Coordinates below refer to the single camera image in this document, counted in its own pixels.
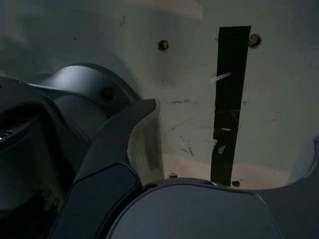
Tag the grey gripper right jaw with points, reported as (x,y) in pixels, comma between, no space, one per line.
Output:
(199,214)

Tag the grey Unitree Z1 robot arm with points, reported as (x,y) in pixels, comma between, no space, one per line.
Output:
(74,82)

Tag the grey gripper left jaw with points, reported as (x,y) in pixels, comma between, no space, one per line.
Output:
(99,174)

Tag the black tape strip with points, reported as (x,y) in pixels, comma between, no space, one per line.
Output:
(231,87)

